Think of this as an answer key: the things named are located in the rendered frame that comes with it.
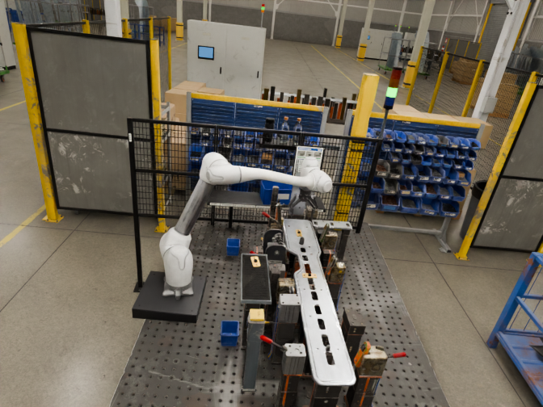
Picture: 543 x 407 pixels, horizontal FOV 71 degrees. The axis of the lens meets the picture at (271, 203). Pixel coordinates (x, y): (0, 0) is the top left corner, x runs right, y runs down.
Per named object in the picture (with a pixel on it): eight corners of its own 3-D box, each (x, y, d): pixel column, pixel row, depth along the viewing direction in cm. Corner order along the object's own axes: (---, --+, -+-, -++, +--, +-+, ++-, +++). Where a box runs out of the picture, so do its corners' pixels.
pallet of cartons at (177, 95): (213, 161, 630) (216, 98, 583) (166, 156, 631) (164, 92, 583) (225, 140, 738) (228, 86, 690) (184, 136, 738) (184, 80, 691)
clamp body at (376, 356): (375, 414, 178) (394, 361, 161) (344, 414, 176) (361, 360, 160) (368, 394, 187) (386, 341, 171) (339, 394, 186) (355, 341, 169)
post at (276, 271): (272, 329, 219) (280, 273, 201) (264, 328, 218) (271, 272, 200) (271, 322, 223) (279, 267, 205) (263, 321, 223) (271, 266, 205)
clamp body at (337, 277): (338, 314, 235) (350, 270, 220) (319, 313, 234) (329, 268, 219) (335, 304, 244) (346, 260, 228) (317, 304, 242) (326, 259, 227)
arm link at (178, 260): (167, 289, 222) (167, 258, 212) (162, 271, 236) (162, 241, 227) (195, 285, 228) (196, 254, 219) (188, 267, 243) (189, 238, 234)
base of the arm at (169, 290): (162, 300, 220) (162, 293, 218) (163, 278, 240) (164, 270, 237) (193, 300, 225) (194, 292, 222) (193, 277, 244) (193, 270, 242)
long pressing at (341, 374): (364, 386, 157) (364, 383, 156) (310, 385, 155) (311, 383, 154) (311, 220, 279) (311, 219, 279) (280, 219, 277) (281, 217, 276)
